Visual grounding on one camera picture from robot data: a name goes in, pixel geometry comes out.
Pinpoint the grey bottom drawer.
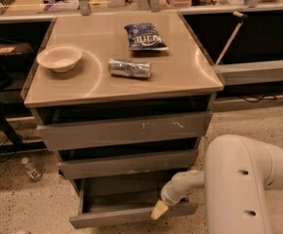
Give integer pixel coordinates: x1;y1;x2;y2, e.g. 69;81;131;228
68;173;199;230

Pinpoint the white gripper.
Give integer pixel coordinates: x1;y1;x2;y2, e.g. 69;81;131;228
150;180;188;220

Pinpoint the grey drawer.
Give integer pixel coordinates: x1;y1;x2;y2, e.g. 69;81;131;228
68;173;199;230
37;111;212;151
59;149;197;179

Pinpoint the black box with label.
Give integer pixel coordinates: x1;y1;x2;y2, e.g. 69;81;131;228
0;43;34;61

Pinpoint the plastic bottle on floor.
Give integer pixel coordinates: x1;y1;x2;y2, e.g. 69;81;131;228
21;157;43;181

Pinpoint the silver crushed can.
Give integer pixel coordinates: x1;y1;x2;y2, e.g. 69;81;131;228
107;58;151;79

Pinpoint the blue kettle chips bag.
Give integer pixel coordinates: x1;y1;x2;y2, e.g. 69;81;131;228
124;22;168;51

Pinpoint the white rod with black tip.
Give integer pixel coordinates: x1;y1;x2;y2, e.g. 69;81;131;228
215;11;248;65

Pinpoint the grey middle drawer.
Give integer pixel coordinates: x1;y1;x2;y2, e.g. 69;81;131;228
59;149;197;179

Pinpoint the black cable on floor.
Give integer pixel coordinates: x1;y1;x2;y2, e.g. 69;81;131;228
238;94;278;103

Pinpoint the grey drawer cabinet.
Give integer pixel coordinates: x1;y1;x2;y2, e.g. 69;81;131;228
20;11;226;230

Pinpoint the white bowl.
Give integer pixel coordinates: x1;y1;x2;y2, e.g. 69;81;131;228
37;44;83;73

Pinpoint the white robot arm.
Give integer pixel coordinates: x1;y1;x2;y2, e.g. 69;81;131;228
150;135;283;234

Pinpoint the black stand leg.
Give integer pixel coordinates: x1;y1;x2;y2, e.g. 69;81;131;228
0;111;46;154

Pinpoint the grey top drawer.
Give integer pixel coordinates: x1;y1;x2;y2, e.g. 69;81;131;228
37;111;212;151

